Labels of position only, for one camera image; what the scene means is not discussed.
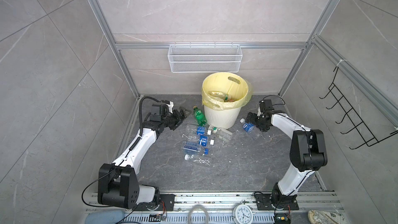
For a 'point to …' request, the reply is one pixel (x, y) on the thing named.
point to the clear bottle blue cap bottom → (193, 148)
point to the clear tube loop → (197, 206)
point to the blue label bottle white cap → (193, 129)
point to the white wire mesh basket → (205, 58)
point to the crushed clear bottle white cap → (197, 159)
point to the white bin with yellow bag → (222, 114)
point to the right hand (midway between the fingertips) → (251, 120)
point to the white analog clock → (242, 214)
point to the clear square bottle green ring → (223, 134)
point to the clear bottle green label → (226, 97)
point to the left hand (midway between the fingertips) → (187, 112)
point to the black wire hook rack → (355, 119)
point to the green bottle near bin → (199, 116)
